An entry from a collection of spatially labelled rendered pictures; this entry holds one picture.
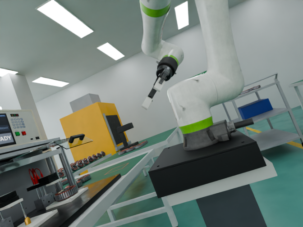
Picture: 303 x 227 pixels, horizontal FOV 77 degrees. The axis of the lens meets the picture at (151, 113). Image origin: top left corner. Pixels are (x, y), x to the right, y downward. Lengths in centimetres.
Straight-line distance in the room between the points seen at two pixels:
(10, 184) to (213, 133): 105
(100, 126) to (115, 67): 261
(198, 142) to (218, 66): 28
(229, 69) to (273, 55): 579
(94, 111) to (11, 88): 195
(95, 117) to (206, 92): 409
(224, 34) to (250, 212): 59
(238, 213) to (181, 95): 43
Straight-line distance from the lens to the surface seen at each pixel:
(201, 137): 69
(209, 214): 74
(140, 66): 632
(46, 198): 123
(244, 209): 74
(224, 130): 70
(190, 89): 68
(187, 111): 68
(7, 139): 118
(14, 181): 130
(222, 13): 74
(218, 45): 73
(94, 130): 470
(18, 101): 528
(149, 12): 78
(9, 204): 101
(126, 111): 632
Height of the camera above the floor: 96
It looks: 4 degrees up
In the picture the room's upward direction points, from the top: 22 degrees counter-clockwise
